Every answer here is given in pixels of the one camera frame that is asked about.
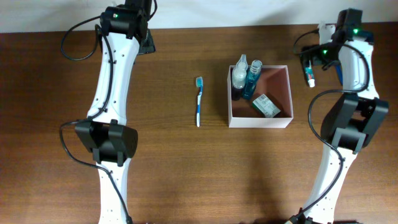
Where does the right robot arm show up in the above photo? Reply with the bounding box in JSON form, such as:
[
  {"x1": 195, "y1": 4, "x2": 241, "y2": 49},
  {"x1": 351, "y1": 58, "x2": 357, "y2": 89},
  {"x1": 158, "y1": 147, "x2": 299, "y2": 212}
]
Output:
[{"x1": 288, "y1": 8, "x2": 389, "y2": 223}]

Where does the blue mouthwash bottle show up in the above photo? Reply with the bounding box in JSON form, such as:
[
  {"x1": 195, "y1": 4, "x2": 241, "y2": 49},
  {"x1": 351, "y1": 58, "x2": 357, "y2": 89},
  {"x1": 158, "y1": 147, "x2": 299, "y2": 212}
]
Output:
[{"x1": 242, "y1": 60, "x2": 262, "y2": 100}]

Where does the blue white toothbrush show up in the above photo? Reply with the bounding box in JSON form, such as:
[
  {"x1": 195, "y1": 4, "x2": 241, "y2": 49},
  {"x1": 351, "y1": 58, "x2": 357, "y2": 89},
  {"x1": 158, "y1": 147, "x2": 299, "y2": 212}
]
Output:
[{"x1": 195, "y1": 77, "x2": 203, "y2": 127}]

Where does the clear spray bottle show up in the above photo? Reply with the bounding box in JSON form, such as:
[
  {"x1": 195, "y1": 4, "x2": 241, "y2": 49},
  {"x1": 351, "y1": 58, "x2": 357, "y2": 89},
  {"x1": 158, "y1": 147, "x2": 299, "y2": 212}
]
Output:
[{"x1": 231, "y1": 54, "x2": 248, "y2": 101}]

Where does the blue disposable razor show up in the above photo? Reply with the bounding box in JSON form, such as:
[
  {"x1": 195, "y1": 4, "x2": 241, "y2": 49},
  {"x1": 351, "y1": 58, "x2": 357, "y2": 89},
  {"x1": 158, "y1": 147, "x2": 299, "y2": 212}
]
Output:
[{"x1": 335, "y1": 65, "x2": 343, "y2": 85}]

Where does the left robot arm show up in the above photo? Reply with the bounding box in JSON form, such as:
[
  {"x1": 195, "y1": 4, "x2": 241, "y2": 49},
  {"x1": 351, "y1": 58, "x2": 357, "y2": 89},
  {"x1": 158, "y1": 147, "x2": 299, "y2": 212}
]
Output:
[{"x1": 75, "y1": 0, "x2": 157, "y2": 223}]

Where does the pink cardboard box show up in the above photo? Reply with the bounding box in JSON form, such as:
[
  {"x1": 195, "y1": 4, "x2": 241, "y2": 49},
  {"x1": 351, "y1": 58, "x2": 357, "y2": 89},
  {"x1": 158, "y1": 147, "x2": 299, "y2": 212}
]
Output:
[{"x1": 227, "y1": 65, "x2": 294, "y2": 128}]

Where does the green white soap box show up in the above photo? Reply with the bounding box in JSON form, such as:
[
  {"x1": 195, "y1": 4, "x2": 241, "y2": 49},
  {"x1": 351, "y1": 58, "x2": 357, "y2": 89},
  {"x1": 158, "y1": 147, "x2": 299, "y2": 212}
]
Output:
[{"x1": 252, "y1": 94, "x2": 281, "y2": 118}]

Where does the green toothpaste tube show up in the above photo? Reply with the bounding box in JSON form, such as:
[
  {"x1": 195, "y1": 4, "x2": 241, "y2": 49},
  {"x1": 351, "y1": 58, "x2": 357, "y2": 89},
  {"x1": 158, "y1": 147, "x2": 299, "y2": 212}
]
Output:
[{"x1": 303, "y1": 60, "x2": 315, "y2": 88}]

